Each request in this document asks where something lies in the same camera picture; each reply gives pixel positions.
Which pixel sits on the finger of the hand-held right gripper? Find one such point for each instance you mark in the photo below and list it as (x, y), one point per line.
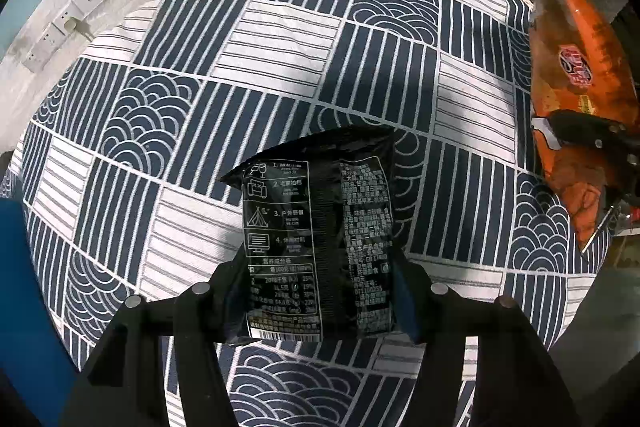
(580, 127)

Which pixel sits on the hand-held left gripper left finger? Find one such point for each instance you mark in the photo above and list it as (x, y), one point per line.
(234, 307)

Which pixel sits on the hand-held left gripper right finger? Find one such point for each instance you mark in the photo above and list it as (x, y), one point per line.
(409, 302)

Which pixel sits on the large orange chip bag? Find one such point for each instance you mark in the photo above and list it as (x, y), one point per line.
(575, 67)

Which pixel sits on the black snack packet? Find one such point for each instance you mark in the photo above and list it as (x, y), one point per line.
(315, 232)

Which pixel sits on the navy white patterned tablecloth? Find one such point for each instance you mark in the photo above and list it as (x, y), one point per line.
(280, 72)

